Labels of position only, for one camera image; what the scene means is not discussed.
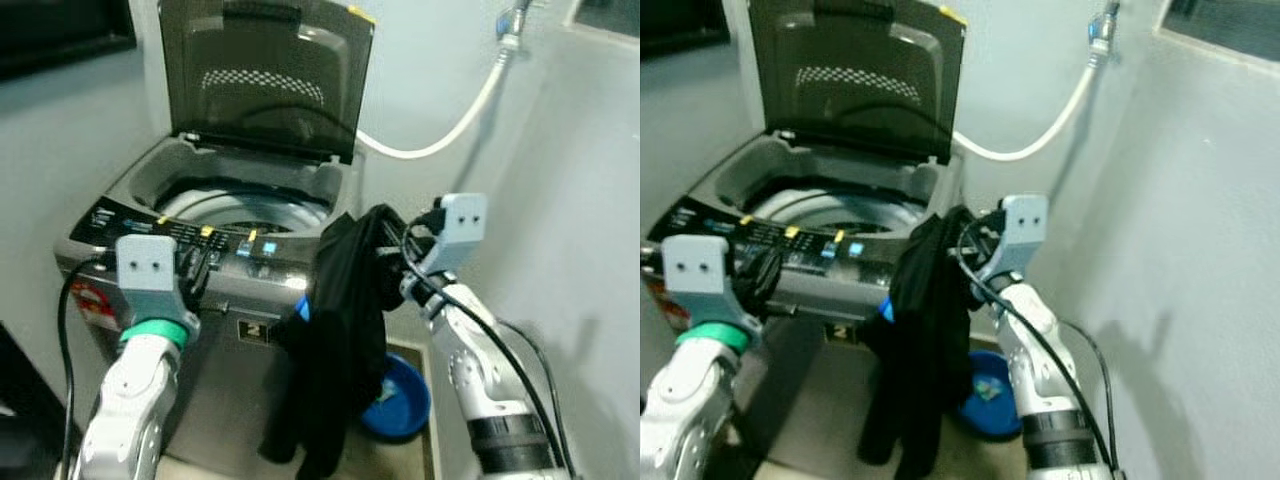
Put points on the black garment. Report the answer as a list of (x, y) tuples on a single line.
[(340, 320), (920, 330)]

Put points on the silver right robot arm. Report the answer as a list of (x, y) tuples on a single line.
[(470, 370), (1030, 370)]

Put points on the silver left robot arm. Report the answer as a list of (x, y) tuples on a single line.
[(690, 410), (130, 400)]

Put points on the grey top-load washing machine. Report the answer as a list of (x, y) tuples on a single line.
[(790, 400), (215, 400)]

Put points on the blue plastic basin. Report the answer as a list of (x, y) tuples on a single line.
[(405, 405), (992, 400)]

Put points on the dark tinted washer lid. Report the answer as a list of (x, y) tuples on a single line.
[(260, 60), (850, 60)]

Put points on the grey framed window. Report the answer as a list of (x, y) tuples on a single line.
[(1230, 20), (610, 12)]

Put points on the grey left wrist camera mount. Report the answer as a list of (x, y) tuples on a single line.
[(695, 285), (150, 270)]

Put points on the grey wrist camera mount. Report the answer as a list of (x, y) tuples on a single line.
[(150, 270), (460, 225), (1022, 225), (695, 285)]

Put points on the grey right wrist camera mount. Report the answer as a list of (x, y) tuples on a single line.
[(460, 225), (1022, 225)]

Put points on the metal wall tap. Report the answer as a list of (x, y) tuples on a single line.
[(512, 28), (1103, 28)]

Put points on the dark window frame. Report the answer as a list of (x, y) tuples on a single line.
[(680, 20), (60, 30)]

